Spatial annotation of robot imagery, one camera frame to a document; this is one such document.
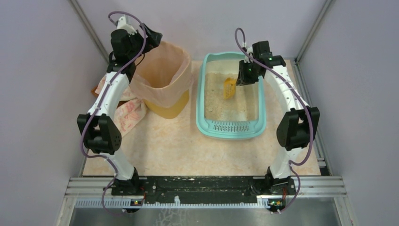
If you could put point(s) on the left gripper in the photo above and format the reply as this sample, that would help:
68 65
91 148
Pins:
152 37

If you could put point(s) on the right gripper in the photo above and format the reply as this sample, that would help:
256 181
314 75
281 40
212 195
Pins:
246 76

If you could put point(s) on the yellow litter scoop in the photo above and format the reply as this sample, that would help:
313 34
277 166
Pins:
229 88

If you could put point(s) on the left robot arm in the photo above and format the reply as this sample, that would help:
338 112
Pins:
100 137

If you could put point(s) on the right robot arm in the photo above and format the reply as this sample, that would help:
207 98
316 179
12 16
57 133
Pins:
298 126

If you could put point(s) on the cat litter sand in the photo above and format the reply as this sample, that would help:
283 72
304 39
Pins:
242 106

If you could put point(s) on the teal litter box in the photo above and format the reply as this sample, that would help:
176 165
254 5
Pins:
227 62

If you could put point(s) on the orange plastic bin liner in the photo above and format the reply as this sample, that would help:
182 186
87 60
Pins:
164 75

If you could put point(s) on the yellow trash bin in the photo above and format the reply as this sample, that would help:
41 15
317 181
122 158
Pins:
173 111

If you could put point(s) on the pink patterned cloth bag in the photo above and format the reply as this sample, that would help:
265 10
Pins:
130 111

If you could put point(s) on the brown wooden tray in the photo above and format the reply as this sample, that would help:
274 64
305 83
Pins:
93 92

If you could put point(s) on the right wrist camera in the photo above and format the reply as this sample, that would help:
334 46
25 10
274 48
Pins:
248 53

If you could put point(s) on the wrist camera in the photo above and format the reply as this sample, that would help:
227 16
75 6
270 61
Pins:
248 53
123 23

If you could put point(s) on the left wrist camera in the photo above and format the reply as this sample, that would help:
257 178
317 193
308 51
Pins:
123 23

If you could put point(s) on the aluminium frame rail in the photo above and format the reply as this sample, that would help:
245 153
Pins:
92 192

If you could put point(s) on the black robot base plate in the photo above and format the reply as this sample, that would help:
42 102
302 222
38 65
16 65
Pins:
203 189

